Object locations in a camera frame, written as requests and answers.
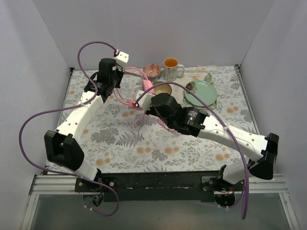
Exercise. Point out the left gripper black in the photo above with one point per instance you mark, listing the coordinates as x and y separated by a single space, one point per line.
114 80

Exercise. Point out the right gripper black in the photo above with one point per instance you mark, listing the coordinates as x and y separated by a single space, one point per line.
151 111

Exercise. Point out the pink headphones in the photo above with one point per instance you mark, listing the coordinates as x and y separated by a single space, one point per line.
146 84

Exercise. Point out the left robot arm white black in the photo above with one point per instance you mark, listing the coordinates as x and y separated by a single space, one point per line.
62 145

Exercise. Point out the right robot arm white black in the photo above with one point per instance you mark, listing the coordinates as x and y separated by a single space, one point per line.
259 152

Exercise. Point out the beige brown bowl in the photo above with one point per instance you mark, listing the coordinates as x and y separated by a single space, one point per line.
165 88

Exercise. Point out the floral serving tray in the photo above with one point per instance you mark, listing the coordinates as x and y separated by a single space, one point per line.
190 75

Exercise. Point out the red patterned small bowl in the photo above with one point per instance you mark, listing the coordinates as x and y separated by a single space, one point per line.
153 71

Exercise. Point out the floral mug orange inside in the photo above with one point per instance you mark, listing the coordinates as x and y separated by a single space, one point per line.
172 69

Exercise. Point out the mint green plate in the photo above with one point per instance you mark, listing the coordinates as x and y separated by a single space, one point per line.
202 89

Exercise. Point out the floral table mat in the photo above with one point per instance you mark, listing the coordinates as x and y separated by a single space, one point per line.
119 139

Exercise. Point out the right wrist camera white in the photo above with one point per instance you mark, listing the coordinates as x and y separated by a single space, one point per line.
145 102

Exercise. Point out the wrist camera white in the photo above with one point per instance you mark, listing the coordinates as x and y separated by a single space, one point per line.
122 59
145 102

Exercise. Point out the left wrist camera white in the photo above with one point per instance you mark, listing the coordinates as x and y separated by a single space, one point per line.
122 59

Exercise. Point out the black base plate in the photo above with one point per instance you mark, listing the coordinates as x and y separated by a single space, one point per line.
158 186

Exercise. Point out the aluminium frame rail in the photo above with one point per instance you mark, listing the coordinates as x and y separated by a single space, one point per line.
52 185

